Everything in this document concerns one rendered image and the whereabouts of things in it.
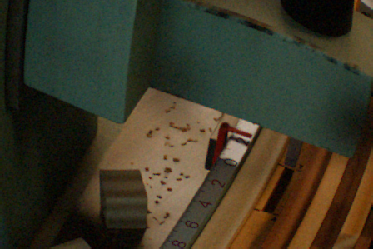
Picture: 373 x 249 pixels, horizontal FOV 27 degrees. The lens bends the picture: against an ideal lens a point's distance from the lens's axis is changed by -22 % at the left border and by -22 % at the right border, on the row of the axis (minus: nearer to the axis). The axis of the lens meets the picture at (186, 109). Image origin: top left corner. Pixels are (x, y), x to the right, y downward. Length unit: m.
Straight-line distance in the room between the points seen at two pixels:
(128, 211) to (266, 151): 0.16
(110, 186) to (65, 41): 0.22
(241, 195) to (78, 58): 0.13
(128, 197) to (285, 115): 0.21
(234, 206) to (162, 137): 0.26
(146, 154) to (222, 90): 0.27
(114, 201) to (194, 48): 0.21
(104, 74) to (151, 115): 0.33
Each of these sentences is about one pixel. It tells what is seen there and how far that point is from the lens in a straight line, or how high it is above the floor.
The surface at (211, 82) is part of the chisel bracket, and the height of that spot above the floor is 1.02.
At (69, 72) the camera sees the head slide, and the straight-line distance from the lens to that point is 0.51.
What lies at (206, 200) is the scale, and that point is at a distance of 0.54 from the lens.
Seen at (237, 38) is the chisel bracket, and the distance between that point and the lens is 0.50.
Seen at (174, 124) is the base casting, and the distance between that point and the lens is 0.82.
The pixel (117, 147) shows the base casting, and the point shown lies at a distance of 0.79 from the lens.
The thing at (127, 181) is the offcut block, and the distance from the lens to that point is 0.71.
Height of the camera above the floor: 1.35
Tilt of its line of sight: 42 degrees down
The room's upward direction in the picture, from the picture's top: 8 degrees clockwise
